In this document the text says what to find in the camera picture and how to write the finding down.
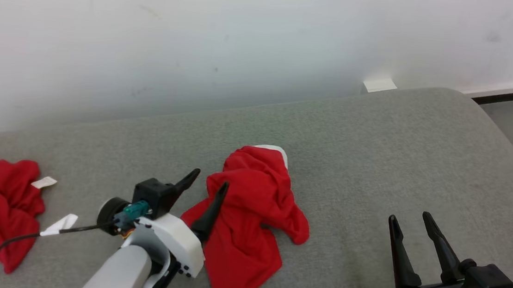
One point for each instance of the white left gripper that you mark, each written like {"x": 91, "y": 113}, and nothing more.
{"x": 174, "y": 239}

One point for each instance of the red shorts with white stripes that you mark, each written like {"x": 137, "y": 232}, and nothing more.
{"x": 251, "y": 208}

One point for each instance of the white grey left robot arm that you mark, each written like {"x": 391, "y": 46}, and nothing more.
{"x": 120, "y": 271}

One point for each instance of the grey fabric sofa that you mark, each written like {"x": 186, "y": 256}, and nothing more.
{"x": 374, "y": 173}

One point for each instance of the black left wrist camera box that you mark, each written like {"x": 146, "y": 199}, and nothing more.
{"x": 154, "y": 195}

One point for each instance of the white wall plate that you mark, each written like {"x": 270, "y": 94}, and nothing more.
{"x": 380, "y": 85}

